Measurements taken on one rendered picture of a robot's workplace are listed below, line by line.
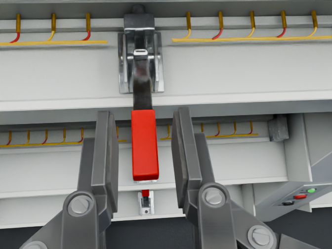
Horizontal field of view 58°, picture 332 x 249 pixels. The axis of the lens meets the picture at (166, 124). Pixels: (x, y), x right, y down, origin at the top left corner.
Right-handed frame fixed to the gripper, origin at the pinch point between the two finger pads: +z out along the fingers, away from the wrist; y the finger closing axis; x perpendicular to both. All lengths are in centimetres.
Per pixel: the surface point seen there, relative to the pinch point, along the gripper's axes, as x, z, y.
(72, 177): -19.9, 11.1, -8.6
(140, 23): 2.4, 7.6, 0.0
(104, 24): 1.2, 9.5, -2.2
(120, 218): -39.6, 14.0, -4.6
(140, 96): 0.5, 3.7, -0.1
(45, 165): -19.1, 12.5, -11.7
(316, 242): -54, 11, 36
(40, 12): 2.1, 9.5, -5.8
